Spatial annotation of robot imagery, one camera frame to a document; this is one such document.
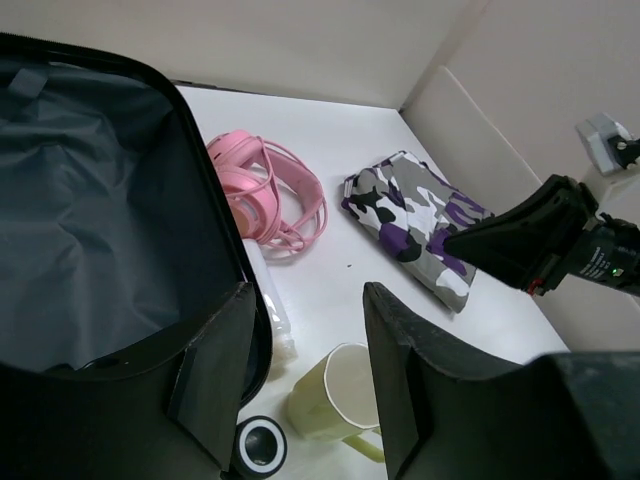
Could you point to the white plastic bottle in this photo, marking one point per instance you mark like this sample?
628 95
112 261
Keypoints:
284 350

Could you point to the purple camouflage backpack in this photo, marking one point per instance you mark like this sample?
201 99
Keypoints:
410 211

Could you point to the pale yellow mug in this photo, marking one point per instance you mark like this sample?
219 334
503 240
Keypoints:
335 401

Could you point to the yellow hard-shell suitcase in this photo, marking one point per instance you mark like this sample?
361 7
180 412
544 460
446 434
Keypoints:
116 243

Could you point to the pink headphones with cable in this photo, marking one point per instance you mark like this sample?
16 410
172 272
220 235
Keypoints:
250 170

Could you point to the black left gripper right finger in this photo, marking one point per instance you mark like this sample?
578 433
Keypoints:
440 415

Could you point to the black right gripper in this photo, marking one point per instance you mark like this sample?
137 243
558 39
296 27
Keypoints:
538 243

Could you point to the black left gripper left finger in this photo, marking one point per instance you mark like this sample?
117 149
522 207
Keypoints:
221 370

